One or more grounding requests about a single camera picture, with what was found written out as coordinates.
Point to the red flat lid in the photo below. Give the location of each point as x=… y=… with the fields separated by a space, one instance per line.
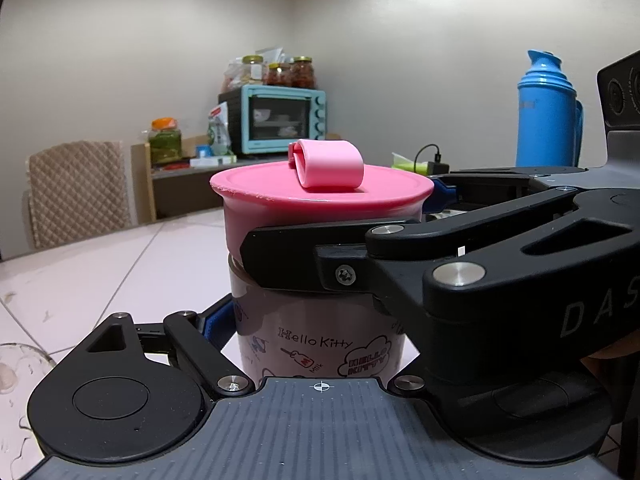
x=176 y=165

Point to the tall jar with red contents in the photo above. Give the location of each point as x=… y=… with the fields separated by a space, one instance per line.
x=303 y=73

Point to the person's right hand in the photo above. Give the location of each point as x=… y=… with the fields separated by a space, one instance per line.
x=615 y=352

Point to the glass jar with pale contents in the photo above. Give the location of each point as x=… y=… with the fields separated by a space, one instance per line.
x=248 y=71

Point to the pink cartoon print bottle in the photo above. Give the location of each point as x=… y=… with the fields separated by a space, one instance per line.
x=300 y=320

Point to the clear dimpled glass cup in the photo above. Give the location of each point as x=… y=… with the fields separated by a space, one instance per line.
x=25 y=365

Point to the black charger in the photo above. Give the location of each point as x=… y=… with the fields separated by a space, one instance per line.
x=438 y=167

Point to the green tissue pack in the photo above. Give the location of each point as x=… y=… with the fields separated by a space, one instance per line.
x=407 y=164

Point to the blue thermos flask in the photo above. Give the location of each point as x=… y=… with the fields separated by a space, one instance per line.
x=547 y=115

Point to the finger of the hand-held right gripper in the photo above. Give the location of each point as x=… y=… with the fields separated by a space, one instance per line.
x=500 y=172
x=400 y=255

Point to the pink bottle cap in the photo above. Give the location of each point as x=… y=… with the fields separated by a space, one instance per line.
x=320 y=205

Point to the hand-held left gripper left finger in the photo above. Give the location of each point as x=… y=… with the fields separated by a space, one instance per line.
x=217 y=325

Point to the wooden side shelf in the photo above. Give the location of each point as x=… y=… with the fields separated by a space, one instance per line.
x=185 y=190

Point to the small jar with red contents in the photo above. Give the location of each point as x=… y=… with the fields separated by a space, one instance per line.
x=279 y=76

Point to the flat white box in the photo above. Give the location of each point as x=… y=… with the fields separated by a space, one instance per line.
x=212 y=161

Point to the green and white snack packet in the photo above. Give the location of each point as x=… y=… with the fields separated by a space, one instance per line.
x=219 y=130

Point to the green jar with orange lid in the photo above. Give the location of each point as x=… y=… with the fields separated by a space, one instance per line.
x=165 y=142

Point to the beige quilted chair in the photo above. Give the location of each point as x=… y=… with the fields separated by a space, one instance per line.
x=75 y=192

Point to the teal toaster oven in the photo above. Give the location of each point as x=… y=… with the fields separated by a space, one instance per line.
x=272 y=120

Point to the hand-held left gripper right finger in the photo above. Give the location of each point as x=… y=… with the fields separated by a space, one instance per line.
x=407 y=384

